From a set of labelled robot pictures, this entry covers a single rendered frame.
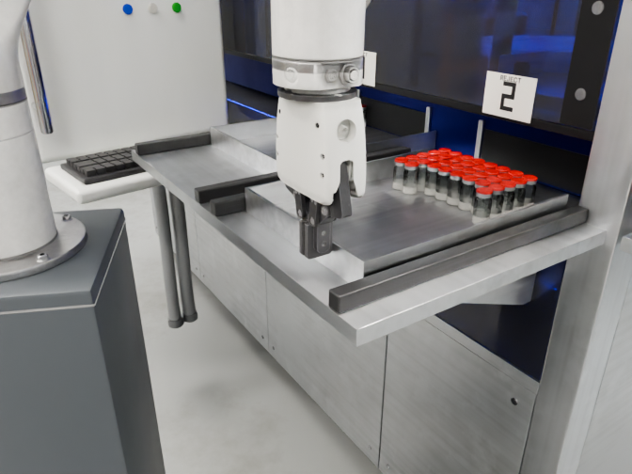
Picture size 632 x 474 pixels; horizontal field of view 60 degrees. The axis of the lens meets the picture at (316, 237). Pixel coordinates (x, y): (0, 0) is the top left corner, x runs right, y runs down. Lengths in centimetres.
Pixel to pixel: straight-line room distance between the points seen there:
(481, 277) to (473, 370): 44
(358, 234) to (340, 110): 23
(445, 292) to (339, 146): 19
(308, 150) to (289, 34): 10
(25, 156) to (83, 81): 65
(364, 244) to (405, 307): 14
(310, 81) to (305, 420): 132
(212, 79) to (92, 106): 31
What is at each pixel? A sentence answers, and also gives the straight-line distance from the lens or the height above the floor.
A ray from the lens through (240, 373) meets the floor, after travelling 187.
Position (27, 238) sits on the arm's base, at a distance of 74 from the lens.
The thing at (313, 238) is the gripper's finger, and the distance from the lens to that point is 57.
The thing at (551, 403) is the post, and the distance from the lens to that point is 95.
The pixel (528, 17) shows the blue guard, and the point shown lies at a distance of 83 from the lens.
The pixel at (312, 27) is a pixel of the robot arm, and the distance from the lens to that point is 49.
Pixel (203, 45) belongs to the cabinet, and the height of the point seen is 102.
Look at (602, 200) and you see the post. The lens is 79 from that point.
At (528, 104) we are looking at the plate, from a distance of 83.
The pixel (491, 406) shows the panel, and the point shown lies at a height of 50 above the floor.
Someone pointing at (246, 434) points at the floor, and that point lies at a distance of 167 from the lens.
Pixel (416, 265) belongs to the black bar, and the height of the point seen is 90.
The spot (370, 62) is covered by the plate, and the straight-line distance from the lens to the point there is 107.
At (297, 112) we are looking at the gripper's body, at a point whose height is 106.
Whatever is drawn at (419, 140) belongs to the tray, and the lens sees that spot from 104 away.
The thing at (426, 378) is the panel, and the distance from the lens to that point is 115.
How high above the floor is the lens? 117
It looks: 25 degrees down
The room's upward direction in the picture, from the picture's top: straight up
